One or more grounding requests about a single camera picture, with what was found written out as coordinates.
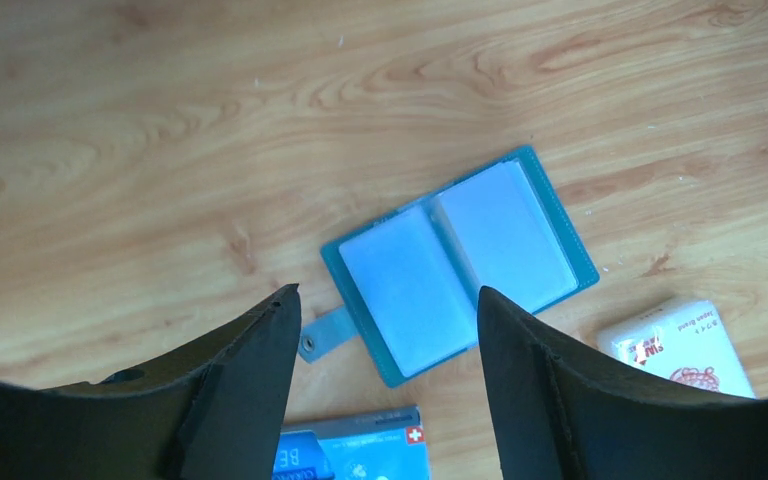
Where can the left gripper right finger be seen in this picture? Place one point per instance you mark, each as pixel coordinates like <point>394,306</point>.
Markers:
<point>562,410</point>

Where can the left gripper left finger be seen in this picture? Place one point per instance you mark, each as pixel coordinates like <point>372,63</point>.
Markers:
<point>212,408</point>

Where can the blue leather card holder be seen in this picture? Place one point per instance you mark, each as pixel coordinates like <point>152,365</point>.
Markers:
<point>410,279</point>

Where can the white pink sponge packet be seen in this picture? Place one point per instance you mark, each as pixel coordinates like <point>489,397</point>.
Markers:
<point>683,340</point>

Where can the blue flat box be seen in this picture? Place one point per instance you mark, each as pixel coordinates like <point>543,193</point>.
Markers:
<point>382,445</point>

